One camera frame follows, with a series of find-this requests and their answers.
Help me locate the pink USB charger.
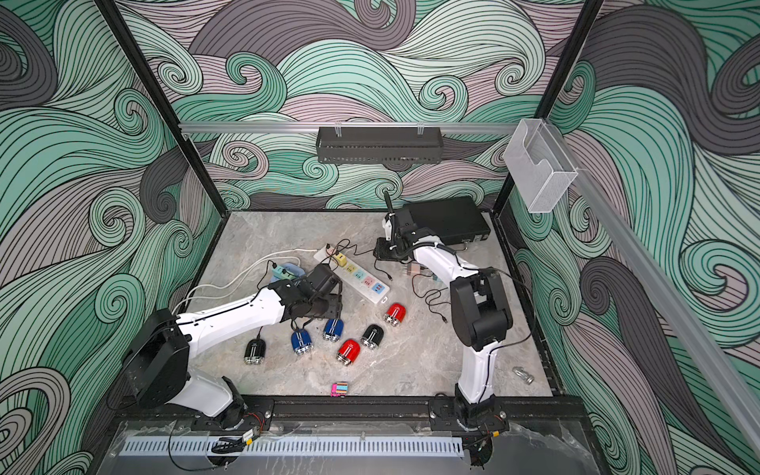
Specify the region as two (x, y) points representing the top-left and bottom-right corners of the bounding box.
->
(407, 262), (424, 276)

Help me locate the yellow USB charger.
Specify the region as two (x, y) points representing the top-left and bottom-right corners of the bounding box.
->
(332, 253), (348, 267)

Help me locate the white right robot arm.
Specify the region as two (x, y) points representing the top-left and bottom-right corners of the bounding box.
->
(374, 196), (513, 409)

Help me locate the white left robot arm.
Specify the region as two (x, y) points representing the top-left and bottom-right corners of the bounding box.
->
(122, 263), (342, 429)

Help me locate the red shaver front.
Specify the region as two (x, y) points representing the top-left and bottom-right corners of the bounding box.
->
(336, 338), (361, 366)

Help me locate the black shaver right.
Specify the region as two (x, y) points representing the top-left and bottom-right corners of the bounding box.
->
(360, 324), (385, 350)

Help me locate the blue round power socket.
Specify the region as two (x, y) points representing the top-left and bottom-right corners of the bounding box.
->
(270, 262), (306, 283)

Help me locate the green charger on blue socket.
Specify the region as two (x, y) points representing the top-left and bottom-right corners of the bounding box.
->
(270, 265), (298, 283)

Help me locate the white long power strip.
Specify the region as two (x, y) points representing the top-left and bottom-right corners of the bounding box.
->
(314, 245), (391, 305)

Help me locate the black briefcase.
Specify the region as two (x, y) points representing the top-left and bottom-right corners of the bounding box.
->
(406, 196), (491, 245)

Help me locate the pink striped small box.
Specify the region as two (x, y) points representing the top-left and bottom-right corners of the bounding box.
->
(331, 382), (350, 398)

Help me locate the black wall shelf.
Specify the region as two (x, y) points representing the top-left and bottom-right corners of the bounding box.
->
(316, 126), (445, 165)

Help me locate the white power cable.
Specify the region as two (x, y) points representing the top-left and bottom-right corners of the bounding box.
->
(171, 245), (316, 316)

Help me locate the clear acrylic wall holder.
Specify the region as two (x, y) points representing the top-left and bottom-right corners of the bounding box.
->
(503, 119), (578, 214)

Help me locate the white slotted cable duct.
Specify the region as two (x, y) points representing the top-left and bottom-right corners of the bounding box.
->
(119, 435), (464, 458)

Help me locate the black front mounting rail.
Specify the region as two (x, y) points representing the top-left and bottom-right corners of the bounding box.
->
(107, 395), (591, 435)

